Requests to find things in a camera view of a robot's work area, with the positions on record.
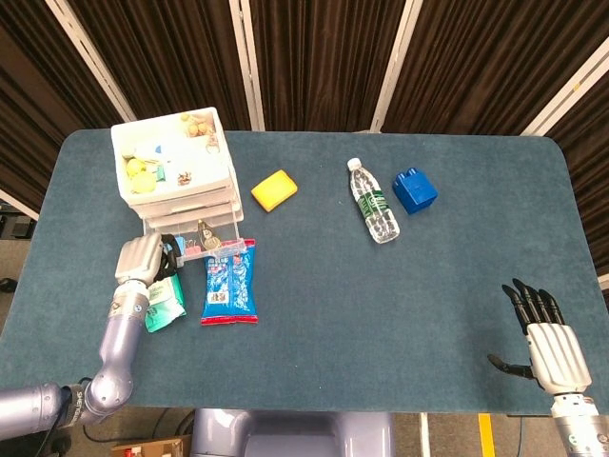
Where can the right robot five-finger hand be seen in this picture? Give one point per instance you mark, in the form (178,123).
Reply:
(554,350)

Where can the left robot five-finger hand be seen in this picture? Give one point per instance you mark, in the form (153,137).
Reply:
(140,259)

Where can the white plastic drawer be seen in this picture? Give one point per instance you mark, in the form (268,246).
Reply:
(228,233)

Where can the left lavender robot arm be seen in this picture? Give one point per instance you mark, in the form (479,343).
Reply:
(119,343)

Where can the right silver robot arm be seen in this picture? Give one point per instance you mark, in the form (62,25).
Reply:
(578,426)

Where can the clear drawer with white contents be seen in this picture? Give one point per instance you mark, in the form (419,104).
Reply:
(190,200)

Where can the brown cardboard box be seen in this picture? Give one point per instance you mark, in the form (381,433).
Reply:
(152,447)

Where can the green wet wipes pack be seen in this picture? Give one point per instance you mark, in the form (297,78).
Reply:
(166,300)

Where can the pink binder clip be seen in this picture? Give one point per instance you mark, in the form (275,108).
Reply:
(193,246)

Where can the bronze metal clip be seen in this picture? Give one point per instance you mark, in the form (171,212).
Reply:
(208,235)

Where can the yellow round ball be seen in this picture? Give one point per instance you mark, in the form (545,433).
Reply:
(143,183)
(135,167)

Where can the small brown trinket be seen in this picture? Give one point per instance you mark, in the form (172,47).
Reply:
(184,178)

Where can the blue red snack bag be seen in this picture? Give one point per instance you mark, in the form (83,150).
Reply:
(230,290)

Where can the yellow sponge with green pad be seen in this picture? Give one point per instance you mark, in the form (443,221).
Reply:
(274,189)

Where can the dark brown curtain panel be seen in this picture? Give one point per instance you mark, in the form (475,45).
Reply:
(323,57)
(590,181)
(33,95)
(176,52)
(485,62)

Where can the teal table cover mat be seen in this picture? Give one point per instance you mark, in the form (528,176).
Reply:
(357,309)

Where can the blue plastic building block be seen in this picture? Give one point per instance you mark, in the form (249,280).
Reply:
(415,190)

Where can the clear green-label water bottle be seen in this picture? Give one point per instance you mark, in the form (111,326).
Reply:
(376,204)

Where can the lavender robot torso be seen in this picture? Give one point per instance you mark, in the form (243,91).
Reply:
(295,433)

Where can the white plastic drawer organizer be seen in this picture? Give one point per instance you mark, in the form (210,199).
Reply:
(190,157)

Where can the white partition frame post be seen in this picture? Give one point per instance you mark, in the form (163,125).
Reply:
(397,62)
(90,57)
(247,62)
(571,90)
(19,204)

